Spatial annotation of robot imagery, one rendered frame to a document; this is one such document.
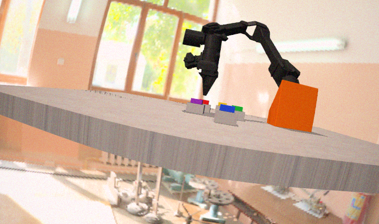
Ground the blue button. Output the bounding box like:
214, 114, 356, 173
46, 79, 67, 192
214, 104, 238, 126

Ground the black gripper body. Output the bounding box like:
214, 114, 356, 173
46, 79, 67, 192
197, 48, 220, 78

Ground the red button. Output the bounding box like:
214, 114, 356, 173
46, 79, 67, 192
202, 99, 211, 113

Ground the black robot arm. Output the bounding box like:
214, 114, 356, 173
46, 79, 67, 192
183, 20, 300, 87

